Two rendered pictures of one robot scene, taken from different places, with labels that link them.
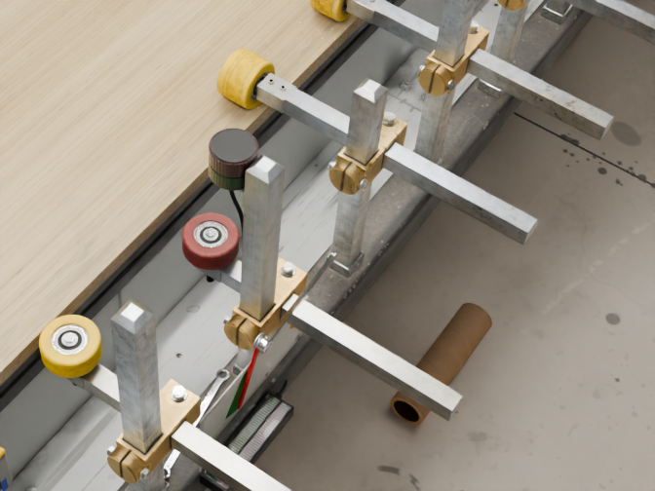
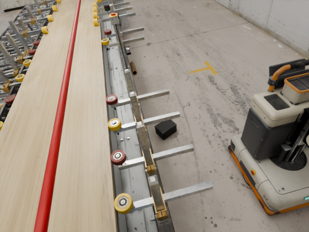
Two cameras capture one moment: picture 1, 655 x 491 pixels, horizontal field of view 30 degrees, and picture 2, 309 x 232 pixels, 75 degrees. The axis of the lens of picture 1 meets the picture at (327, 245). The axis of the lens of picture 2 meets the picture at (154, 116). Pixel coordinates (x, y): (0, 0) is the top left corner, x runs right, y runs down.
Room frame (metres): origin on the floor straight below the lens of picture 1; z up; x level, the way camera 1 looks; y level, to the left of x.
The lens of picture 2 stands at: (-1.15, 1.18, 1.77)
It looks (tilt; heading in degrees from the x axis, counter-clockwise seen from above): 44 degrees down; 327
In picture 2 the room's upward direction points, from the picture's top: 10 degrees counter-clockwise
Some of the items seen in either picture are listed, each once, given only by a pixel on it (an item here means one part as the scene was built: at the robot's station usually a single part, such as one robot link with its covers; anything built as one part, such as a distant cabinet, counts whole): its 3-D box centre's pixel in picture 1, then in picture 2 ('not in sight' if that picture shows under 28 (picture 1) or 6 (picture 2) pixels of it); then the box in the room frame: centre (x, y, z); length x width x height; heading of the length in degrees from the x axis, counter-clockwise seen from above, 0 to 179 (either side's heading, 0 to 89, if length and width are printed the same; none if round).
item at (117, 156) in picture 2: not in sight; (120, 161); (-0.49, 1.02, 0.85); 0.08 x 0.08 x 0.11
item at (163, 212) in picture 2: not in sight; (159, 203); (-0.80, 1.01, 0.83); 0.14 x 0.06 x 0.05; 152
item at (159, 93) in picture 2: not in sight; (140, 98); (-0.14, 0.61, 0.84); 0.43 x 0.03 x 0.04; 62
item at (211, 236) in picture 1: (211, 255); (108, 35); (1.04, 0.17, 0.85); 0.08 x 0.08 x 0.11
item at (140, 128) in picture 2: not in sight; (147, 154); (-0.60, 0.90, 0.90); 0.04 x 0.04 x 0.48; 62
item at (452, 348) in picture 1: (442, 361); (133, 68); (1.43, -0.28, 0.04); 0.30 x 0.08 x 0.08; 152
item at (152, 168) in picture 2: not in sight; (149, 161); (-0.58, 0.89, 0.81); 0.14 x 0.06 x 0.05; 152
